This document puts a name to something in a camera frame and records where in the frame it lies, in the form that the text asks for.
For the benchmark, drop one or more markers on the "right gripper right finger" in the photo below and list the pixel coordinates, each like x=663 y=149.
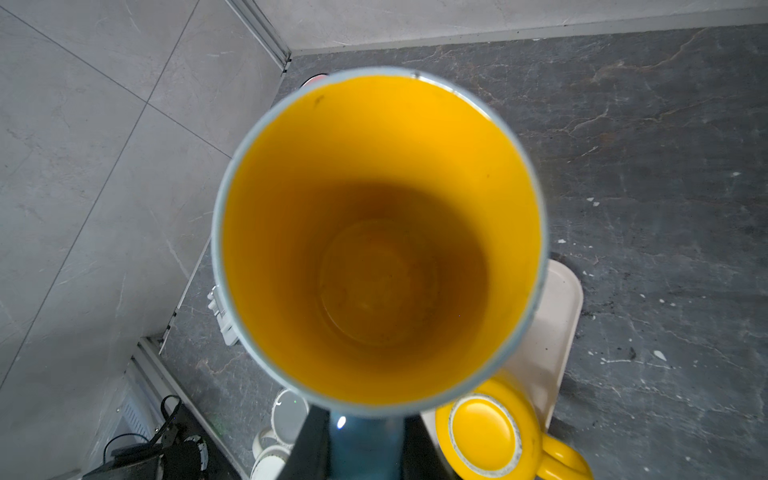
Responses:
x=421 y=458

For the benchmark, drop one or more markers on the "yellow mug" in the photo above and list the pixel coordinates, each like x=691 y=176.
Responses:
x=493 y=432

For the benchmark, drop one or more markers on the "beige plastic tray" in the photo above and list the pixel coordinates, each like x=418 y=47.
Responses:
x=539 y=361

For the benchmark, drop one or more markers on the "small white plastic holder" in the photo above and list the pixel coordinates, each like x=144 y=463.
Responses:
x=223 y=318

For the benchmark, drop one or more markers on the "pink patterned mug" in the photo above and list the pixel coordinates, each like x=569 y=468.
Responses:
x=314 y=79

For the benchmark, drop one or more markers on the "grey mug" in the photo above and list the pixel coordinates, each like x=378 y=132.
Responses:
x=288 y=415

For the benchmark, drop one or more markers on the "blue butterfly mug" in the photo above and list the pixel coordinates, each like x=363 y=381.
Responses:
x=380 y=240

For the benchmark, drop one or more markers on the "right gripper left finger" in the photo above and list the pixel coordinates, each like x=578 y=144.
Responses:
x=309 y=457

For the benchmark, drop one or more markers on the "white mug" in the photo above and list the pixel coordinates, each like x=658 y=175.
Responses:
x=270 y=456

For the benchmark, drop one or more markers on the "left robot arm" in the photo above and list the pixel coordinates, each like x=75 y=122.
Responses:
x=163 y=456

